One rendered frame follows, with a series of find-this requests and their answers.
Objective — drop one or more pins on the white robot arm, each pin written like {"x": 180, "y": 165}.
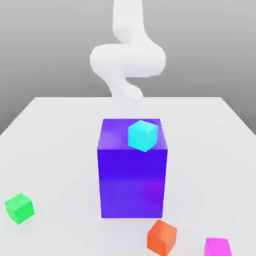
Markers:
{"x": 128, "y": 60}

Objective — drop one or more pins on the small cyan cube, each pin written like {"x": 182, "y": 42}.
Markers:
{"x": 142, "y": 136}

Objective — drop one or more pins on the small orange cube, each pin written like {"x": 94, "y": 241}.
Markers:
{"x": 161, "y": 238}

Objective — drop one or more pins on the small green cube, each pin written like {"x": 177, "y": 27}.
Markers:
{"x": 19, "y": 209}

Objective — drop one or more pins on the small magenta cube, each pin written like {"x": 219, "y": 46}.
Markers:
{"x": 217, "y": 247}

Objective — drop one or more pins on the large purple box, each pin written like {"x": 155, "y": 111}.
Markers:
{"x": 132, "y": 184}

